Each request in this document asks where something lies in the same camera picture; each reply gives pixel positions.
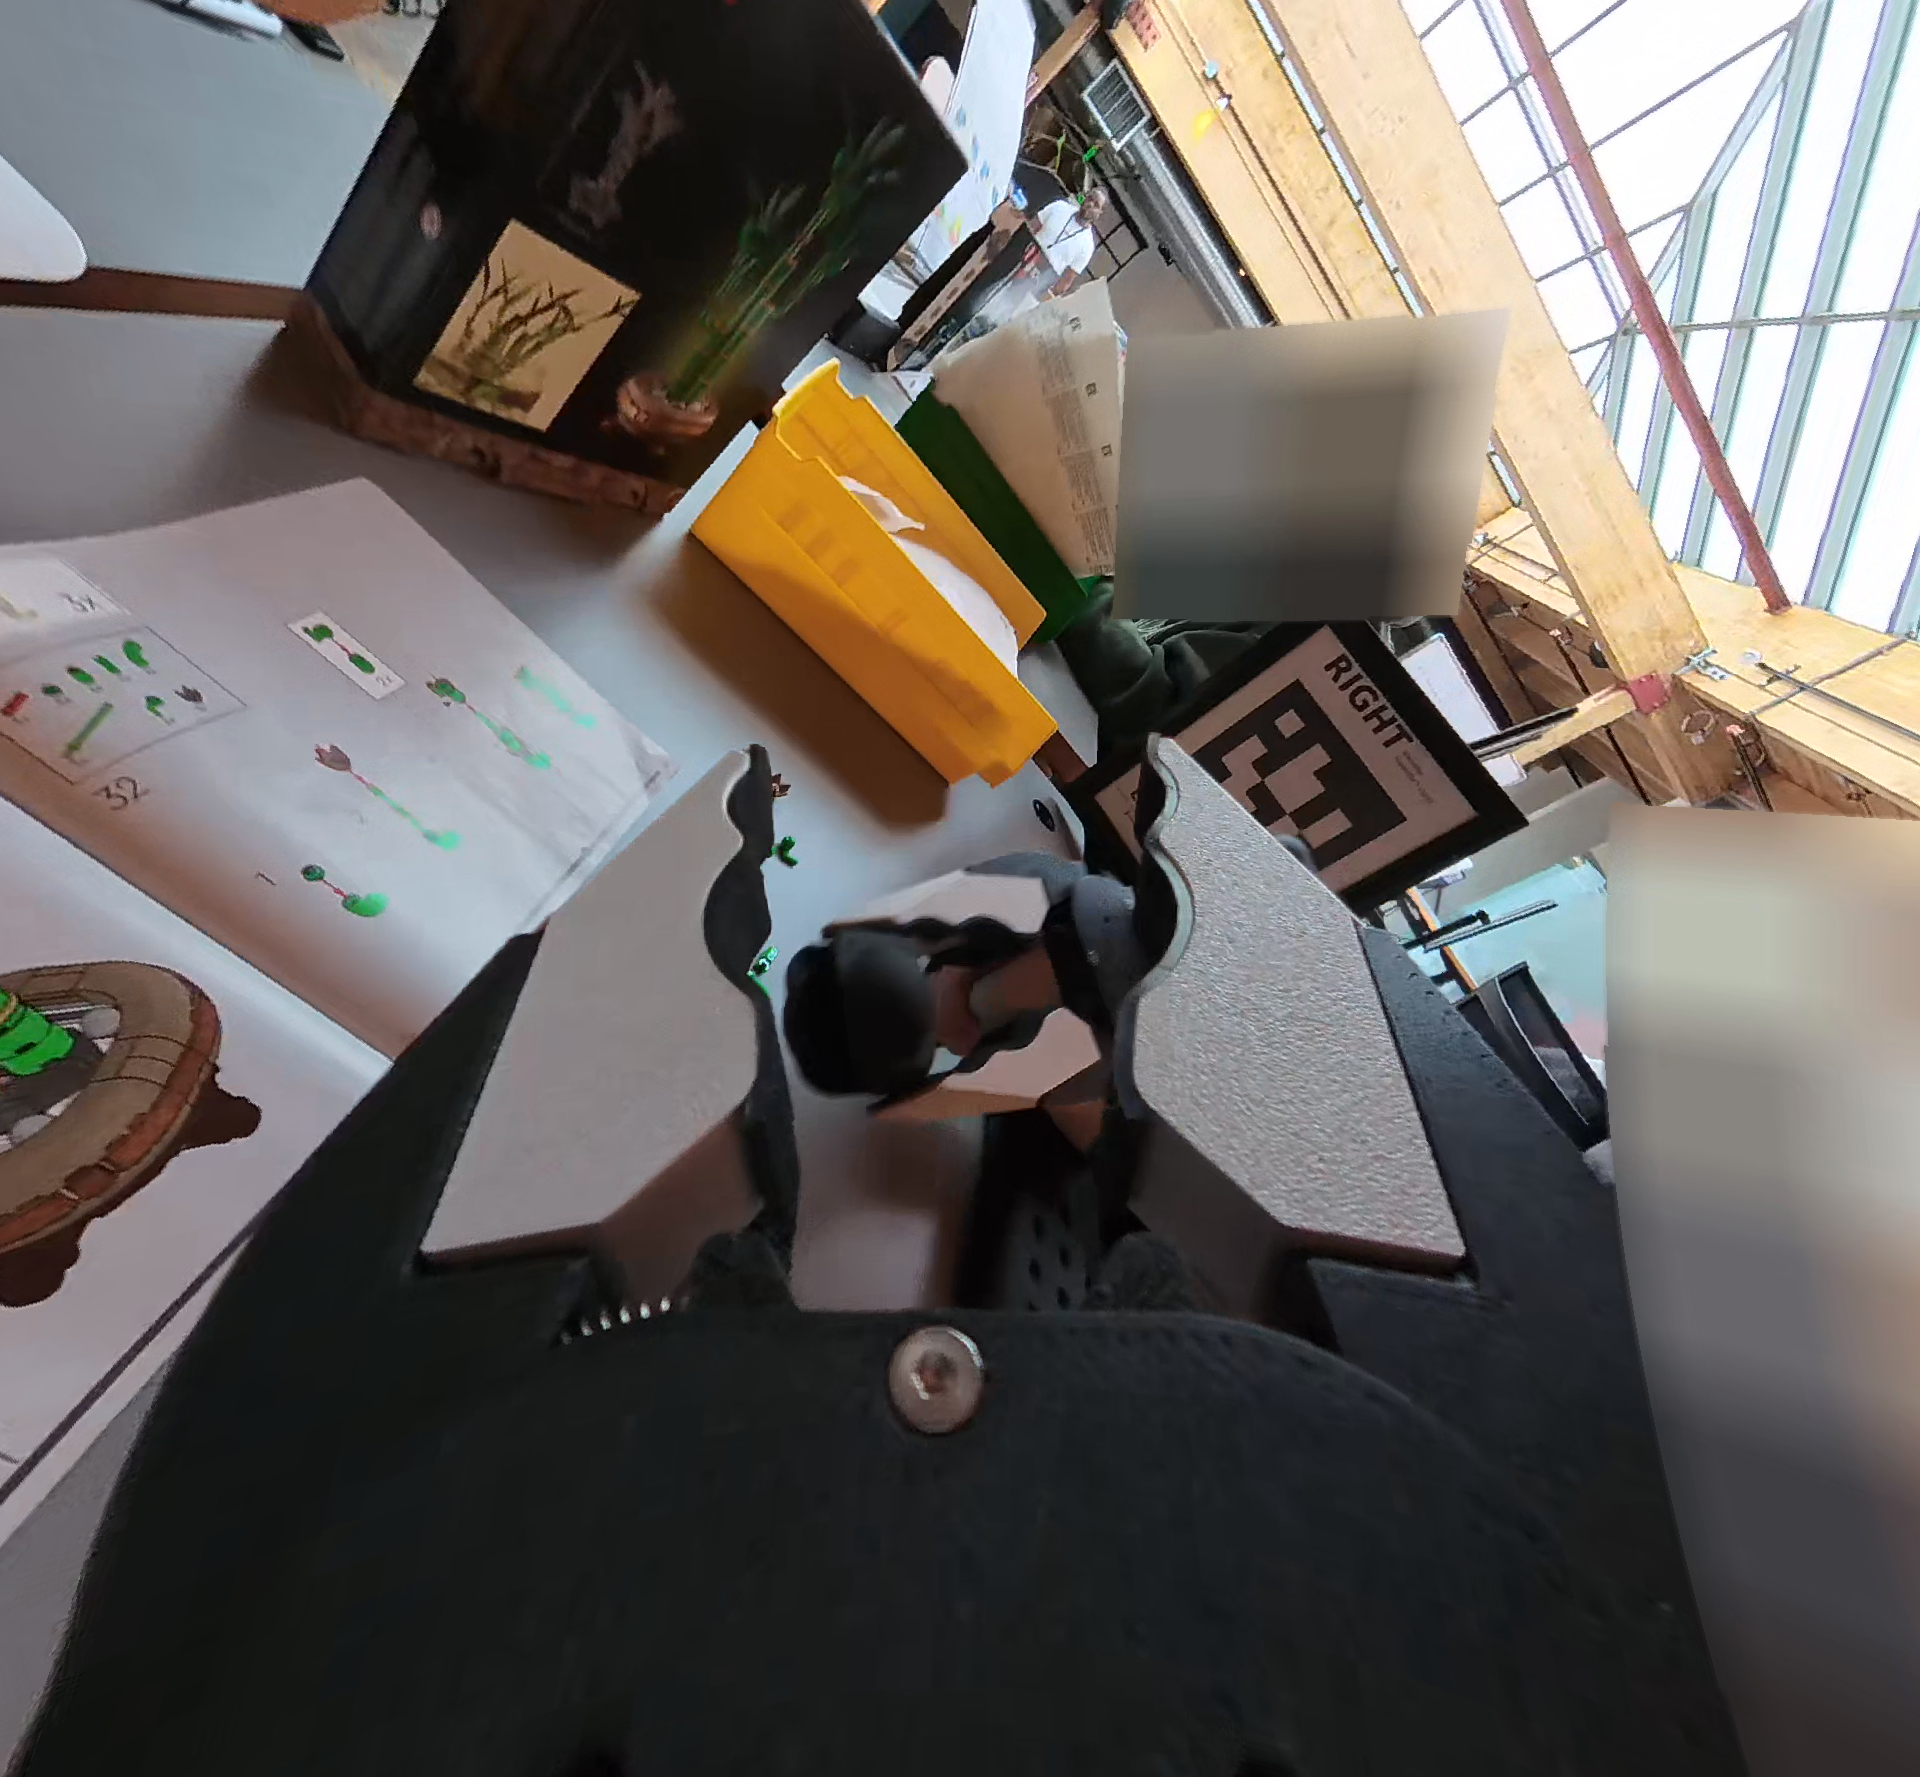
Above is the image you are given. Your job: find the person's right hand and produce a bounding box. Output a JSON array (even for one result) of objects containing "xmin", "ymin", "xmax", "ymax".
[{"xmin": 963, "ymin": 956, "xmax": 1070, "ymax": 1048}]

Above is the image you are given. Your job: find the green plastic bin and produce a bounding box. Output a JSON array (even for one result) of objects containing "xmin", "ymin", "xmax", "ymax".
[{"xmin": 896, "ymin": 388, "xmax": 1105, "ymax": 646}]

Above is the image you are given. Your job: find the large black white marker sign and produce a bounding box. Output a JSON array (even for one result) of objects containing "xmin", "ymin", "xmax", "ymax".
[{"xmin": 1087, "ymin": 619, "xmax": 1528, "ymax": 909}]

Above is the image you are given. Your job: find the black lego set box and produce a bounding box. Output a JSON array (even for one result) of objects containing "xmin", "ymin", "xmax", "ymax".
[{"xmin": 292, "ymin": 0, "xmax": 969, "ymax": 518}]

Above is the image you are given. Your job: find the lego instruction booklet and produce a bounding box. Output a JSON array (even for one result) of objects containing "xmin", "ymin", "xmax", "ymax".
[{"xmin": 0, "ymin": 477, "xmax": 677, "ymax": 1509}]

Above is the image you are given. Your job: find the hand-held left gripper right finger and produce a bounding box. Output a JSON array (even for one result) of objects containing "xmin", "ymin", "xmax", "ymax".
[{"xmin": 1102, "ymin": 734, "xmax": 1470, "ymax": 1321}]

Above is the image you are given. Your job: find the yellow plastic bin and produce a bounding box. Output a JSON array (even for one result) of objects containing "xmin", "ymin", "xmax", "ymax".
[{"xmin": 690, "ymin": 359, "xmax": 1058, "ymax": 786}]

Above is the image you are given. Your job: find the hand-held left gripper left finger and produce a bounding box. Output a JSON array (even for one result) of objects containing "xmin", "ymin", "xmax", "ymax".
[{"xmin": 420, "ymin": 745, "xmax": 800, "ymax": 1307}]

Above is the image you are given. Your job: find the white poster board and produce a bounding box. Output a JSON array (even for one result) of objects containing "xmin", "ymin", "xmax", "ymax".
[{"xmin": 929, "ymin": 0, "xmax": 1039, "ymax": 236}]

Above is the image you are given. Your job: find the white plastic bag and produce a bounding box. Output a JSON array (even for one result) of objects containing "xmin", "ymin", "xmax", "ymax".
[{"xmin": 838, "ymin": 473, "xmax": 1036, "ymax": 655}]

